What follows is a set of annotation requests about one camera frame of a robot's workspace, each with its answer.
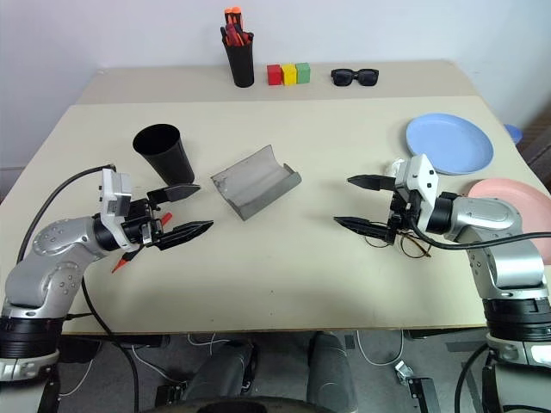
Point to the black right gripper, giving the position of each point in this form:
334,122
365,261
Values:
404,211

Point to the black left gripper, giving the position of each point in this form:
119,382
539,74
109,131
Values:
146,223

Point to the tortoiseshell eyeglasses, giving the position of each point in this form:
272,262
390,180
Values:
419,254

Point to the red black pen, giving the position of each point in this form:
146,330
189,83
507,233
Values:
122,260
247,38

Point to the grey glasses case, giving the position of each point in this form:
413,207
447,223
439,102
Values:
254,180

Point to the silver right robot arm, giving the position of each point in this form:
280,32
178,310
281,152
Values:
495,232

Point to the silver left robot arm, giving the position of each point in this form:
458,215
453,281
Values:
47,258

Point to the wide black plastic cup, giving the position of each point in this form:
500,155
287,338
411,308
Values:
172,163

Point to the blue plate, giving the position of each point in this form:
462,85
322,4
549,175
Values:
452,142

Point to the black sunglasses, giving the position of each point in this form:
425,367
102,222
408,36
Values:
344,78

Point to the green block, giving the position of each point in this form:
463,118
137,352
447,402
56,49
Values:
303,74

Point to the pink plate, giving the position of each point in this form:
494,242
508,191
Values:
516,191

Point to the yellow block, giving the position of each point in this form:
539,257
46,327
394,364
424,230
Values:
289,75

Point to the tall black pen cup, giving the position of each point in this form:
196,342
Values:
241,64

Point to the red block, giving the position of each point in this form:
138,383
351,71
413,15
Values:
274,76

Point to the dark rounded robot leg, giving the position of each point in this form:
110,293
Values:
329,374
219,374

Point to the grey caster wheel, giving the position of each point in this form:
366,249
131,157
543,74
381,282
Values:
402,372

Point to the red black pen in cup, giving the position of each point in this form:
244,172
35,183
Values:
247,38

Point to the orange tipped black pen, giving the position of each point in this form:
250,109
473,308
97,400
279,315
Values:
235,19

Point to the dark rounded base shape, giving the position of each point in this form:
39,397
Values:
241,406

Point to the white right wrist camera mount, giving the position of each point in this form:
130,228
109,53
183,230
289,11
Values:
422,176

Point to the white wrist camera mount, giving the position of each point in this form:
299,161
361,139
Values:
422,176
115,193

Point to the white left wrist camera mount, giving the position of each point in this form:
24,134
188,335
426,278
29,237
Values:
115,193

